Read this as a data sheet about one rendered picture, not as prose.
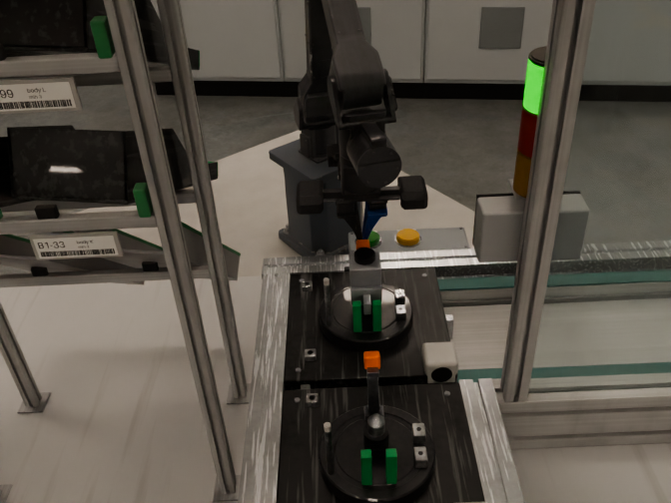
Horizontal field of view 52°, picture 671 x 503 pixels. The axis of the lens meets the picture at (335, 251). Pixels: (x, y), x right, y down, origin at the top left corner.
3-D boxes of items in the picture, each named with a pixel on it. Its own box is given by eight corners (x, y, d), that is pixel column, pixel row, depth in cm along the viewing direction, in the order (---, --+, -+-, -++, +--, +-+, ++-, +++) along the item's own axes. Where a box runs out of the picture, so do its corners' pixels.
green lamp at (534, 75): (517, 97, 74) (522, 52, 71) (564, 95, 74) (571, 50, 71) (528, 118, 70) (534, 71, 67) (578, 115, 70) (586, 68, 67)
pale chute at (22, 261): (68, 279, 114) (72, 252, 114) (145, 284, 111) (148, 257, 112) (-50, 254, 86) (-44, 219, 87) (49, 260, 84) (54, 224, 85)
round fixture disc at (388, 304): (320, 291, 111) (319, 281, 110) (407, 287, 111) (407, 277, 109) (320, 353, 99) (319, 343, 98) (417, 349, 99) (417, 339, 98)
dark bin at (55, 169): (131, 175, 100) (129, 123, 98) (218, 179, 98) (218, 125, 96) (11, 199, 73) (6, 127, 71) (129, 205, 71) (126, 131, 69)
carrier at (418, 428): (284, 399, 96) (275, 332, 88) (458, 391, 95) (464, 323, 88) (274, 568, 76) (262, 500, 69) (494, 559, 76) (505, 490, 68)
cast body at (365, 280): (349, 278, 104) (347, 241, 100) (378, 276, 104) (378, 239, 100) (351, 315, 98) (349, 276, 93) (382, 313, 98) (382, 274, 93)
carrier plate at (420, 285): (291, 282, 116) (290, 272, 115) (434, 276, 116) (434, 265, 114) (285, 391, 97) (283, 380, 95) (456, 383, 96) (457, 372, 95)
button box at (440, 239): (348, 257, 129) (347, 230, 126) (461, 252, 129) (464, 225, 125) (350, 280, 124) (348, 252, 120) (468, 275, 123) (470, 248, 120)
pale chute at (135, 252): (160, 275, 113) (163, 249, 114) (238, 280, 111) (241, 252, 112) (71, 249, 86) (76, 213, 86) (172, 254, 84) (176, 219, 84)
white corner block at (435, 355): (420, 361, 100) (421, 341, 98) (452, 360, 100) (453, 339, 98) (424, 386, 96) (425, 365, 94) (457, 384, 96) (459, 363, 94)
